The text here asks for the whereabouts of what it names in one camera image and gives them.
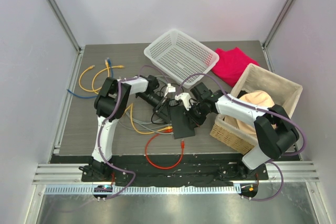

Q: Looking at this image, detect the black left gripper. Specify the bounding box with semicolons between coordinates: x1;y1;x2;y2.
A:
138;92;171;123

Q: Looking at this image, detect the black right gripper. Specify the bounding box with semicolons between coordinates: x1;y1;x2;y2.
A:
183;101;208;129

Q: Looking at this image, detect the red ethernet cable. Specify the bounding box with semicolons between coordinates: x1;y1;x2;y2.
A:
144;129;186;169

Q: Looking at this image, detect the blue ethernet cable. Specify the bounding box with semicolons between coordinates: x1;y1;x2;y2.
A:
67;57;114;100

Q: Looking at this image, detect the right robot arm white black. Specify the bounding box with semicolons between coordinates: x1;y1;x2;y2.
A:
175;83;299;179

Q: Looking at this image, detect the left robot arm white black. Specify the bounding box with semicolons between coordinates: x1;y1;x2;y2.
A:
88;75;163;182

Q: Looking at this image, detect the white perforated plastic basket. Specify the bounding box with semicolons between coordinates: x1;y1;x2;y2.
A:
144;29;219;89

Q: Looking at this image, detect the magenta cloth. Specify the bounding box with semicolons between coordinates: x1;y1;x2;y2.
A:
212;47;259;88

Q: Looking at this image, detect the beige hat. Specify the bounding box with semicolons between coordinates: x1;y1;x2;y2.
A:
233;90;275;138

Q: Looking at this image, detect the wicker basket with liner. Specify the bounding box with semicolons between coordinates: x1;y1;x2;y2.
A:
210;63;303;154

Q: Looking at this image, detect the black network switch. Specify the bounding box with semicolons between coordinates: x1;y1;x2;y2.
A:
169;106;195;139

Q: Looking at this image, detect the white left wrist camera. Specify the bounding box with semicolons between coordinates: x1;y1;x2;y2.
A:
164;83;176;96

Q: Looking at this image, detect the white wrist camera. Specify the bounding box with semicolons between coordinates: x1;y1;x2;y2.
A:
164;83;176;96
175;92;192;111

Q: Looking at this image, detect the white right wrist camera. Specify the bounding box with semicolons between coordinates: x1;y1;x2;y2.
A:
175;92;192;111

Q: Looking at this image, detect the grey ethernet cable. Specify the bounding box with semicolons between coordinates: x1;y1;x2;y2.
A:
118;76;175;136

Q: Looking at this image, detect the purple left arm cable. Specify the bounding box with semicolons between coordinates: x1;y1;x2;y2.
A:
96;65;169;200

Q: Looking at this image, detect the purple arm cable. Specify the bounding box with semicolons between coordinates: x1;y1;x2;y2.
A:
175;73;308;201
96;65;169;200

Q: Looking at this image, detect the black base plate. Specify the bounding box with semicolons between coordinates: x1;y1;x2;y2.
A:
50;153;300;186

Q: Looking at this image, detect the aluminium frame rail left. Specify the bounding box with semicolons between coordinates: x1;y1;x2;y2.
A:
46;0;83;163

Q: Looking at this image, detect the aluminium frame rail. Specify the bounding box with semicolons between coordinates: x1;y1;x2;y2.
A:
265;0;315;160
46;0;83;163

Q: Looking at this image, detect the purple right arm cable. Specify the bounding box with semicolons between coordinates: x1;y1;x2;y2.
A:
175;73;308;201

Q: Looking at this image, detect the aluminium front rail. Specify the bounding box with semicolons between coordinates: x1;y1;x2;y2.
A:
33;161;319;187

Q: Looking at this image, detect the white slotted cable duct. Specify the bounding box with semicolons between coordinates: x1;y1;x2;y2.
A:
45;184;241;195

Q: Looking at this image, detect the aluminium frame rail right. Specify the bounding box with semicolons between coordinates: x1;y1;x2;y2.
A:
265;0;315;160

